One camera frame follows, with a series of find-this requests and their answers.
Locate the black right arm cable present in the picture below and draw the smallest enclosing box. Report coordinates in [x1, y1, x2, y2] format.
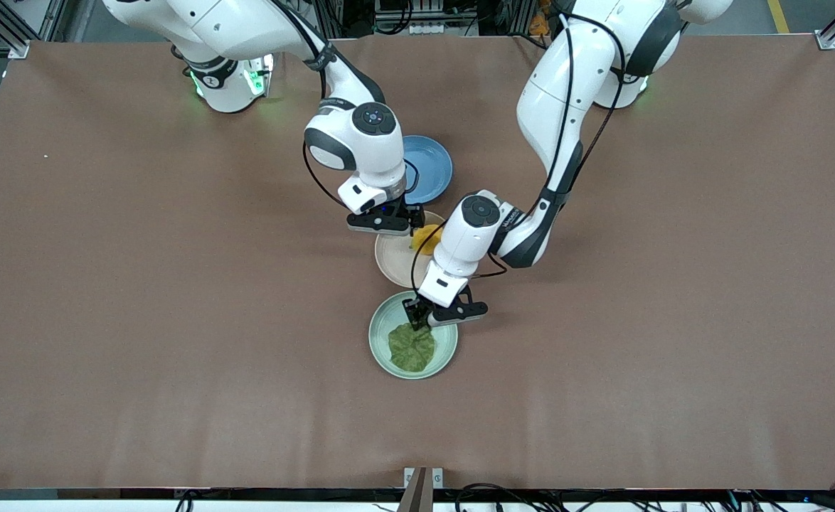
[302, 139, 354, 213]

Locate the yellow lemon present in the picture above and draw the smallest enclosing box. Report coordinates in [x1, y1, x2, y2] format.
[410, 224, 443, 255]

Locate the blue plate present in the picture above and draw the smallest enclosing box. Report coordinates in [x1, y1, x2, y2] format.
[400, 135, 454, 206]

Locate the beige plate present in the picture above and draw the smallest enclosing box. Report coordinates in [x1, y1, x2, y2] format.
[375, 210, 447, 289]

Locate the mint green plate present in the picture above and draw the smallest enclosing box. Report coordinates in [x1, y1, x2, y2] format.
[368, 291, 459, 380]

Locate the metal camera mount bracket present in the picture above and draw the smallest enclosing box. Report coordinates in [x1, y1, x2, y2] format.
[403, 467, 445, 512]

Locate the dark electronics rack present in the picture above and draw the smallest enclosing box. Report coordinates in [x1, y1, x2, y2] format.
[373, 0, 481, 22]

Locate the green lettuce leaf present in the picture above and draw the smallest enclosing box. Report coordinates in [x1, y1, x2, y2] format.
[388, 321, 437, 373]

